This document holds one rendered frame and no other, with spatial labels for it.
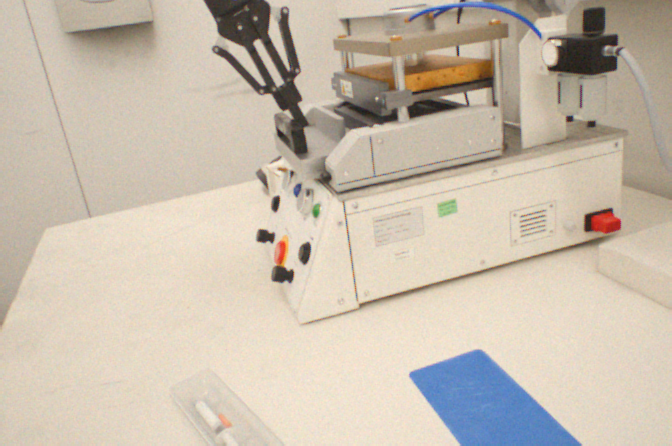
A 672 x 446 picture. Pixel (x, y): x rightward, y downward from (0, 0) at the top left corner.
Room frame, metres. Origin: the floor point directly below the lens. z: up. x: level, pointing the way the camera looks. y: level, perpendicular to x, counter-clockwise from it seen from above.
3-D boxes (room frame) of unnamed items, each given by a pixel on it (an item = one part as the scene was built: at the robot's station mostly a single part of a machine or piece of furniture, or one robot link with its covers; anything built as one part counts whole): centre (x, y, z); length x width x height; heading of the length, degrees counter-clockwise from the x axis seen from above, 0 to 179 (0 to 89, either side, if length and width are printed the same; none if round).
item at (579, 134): (0.89, -0.19, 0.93); 0.46 x 0.35 x 0.01; 104
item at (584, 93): (0.70, -0.33, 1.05); 0.15 x 0.05 x 0.15; 14
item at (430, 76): (0.88, -0.15, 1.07); 0.22 x 0.17 x 0.10; 14
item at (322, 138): (0.87, -0.08, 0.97); 0.30 x 0.22 x 0.08; 104
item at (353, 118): (0.88, -0.12, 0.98); 0.20 x 0.17 x 0.03; 14
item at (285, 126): (0.83, 0.06, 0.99); 0.15 x 0.02 x 0.04; 14
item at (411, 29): (0.87, -0.19, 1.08); 0.31 x 0.24 x 0.13; 14
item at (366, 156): (0.73, -0.11, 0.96); 0.26 x 0.05 x 0.07; 104
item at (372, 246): (0.87, -0.15, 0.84); 0.53 x 0.37 x 0.17; 104
